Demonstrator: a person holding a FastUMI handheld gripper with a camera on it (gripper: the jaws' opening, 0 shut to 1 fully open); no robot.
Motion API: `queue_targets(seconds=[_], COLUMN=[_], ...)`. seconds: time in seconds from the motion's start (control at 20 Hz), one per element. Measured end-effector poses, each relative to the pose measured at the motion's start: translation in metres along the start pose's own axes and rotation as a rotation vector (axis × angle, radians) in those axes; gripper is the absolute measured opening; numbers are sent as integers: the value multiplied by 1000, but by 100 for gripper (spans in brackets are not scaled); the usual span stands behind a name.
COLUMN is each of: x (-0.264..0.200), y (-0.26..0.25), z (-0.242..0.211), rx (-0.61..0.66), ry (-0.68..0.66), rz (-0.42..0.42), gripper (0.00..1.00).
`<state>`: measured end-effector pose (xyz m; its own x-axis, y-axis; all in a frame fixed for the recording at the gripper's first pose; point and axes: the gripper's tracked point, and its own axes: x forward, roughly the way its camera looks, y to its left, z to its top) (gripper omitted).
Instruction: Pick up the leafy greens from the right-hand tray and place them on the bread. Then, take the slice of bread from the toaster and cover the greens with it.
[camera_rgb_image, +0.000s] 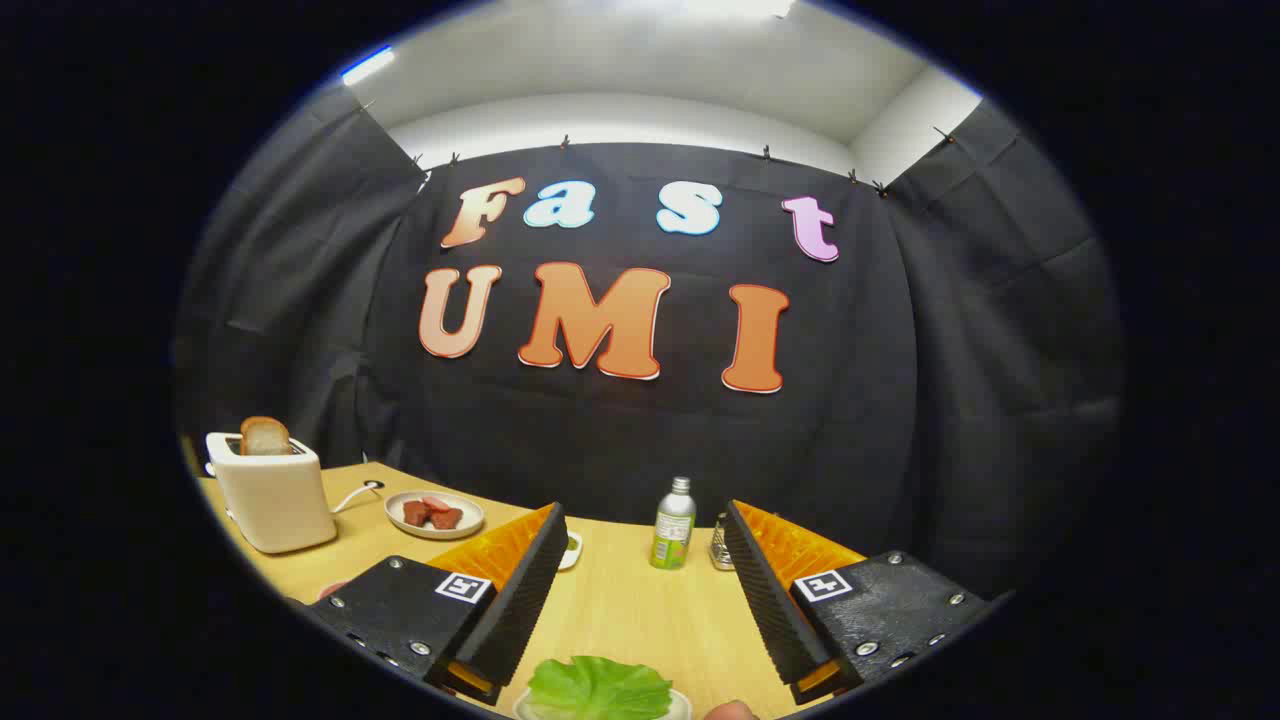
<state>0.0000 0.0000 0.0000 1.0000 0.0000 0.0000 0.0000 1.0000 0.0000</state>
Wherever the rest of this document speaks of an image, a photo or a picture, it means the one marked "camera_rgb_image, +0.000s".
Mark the brown meat piece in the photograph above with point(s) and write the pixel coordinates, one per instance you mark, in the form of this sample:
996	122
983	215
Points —
415	513
447	519

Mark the black backdrop cloth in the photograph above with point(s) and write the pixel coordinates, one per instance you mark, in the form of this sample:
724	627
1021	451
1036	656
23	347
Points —
600	440

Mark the green lettuce leaf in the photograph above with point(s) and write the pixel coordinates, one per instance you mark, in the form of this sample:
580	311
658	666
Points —
600	690

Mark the red tomato slice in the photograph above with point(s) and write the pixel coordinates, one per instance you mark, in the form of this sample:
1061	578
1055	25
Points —
436	503

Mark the white square plate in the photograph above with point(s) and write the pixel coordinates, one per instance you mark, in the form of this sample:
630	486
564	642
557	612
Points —
682	706

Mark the thick bread slice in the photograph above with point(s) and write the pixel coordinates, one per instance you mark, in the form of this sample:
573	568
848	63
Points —
265	438

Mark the green label metal bottle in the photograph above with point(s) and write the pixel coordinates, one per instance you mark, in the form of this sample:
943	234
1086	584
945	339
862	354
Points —
672	535

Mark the white toaster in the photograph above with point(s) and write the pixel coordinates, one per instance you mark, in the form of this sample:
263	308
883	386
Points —
275	500

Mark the white divided dish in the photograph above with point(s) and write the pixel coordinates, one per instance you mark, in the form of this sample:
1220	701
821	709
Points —
574	553

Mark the ceiling light strip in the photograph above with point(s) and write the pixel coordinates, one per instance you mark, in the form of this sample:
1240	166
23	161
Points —
367	65

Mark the small round grey plate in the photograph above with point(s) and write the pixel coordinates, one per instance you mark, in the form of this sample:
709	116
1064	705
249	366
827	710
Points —
468	508

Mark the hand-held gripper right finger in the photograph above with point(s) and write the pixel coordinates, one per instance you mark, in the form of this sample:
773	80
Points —
770	600

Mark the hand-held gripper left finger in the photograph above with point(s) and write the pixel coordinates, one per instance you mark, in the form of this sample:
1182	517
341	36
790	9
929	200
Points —
520	600

